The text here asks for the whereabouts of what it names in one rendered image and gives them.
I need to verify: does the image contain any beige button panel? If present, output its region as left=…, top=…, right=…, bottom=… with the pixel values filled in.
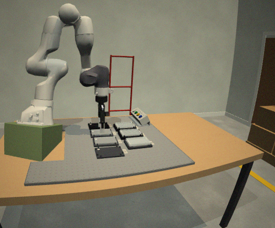
left=130, top=107, right=150, bottom=127

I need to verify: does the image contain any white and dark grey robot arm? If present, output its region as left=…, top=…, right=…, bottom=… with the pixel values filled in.
left=16, top=4, right=113, bottom=126

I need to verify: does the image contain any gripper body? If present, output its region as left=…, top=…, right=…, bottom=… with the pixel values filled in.
left=96, top=96, right=108, bottom=107

